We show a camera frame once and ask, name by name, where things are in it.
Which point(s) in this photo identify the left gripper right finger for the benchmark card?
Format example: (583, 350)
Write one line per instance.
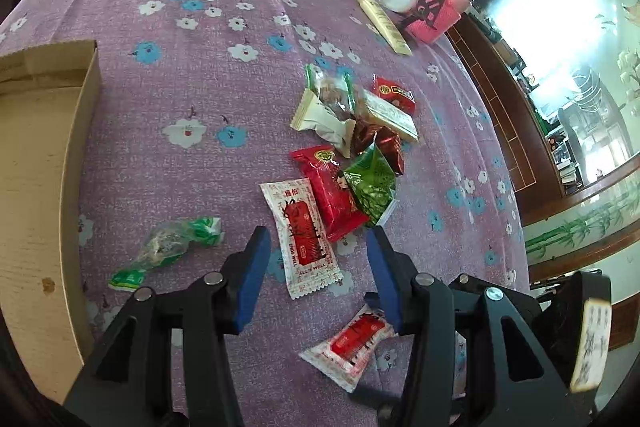
(473, 356)

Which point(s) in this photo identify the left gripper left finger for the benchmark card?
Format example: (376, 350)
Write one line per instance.
(163, 360)

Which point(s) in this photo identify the cardboard box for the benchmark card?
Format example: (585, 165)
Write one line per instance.
(48, 95)

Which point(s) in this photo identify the cream white snack packet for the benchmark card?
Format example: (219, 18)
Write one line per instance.
(312, 114)

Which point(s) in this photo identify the pink knit sleeve bottle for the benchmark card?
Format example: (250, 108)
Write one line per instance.
(450, 14)

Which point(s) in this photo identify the white red snack packet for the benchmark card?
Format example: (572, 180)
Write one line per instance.
(344, 357)
(308, 257)

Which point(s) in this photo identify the green clear snack packet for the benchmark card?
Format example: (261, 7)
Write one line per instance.
(164, 246)

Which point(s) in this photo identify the dark red foil packet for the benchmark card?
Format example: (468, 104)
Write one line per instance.
(387, 141)

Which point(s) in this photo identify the small red snack packet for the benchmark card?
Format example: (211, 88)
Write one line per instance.
(393, 93)

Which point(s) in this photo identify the clear green nut packet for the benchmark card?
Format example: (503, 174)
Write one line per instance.
(334, 91)

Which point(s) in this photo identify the white red snack packet lower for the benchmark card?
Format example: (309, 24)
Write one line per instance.
(344, 357)

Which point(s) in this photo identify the black phone stand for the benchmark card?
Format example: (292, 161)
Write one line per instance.
(412, 11)

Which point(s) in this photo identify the yellow biscuit packet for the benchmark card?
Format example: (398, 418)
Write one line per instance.
(374, 110)

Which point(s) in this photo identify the green tea packet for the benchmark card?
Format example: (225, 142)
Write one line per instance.
(373, 183)

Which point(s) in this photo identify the purple floral tablecloth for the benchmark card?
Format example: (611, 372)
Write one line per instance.
(194, 113)

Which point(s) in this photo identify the cream lotion tube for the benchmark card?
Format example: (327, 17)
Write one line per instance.
(385, 26)

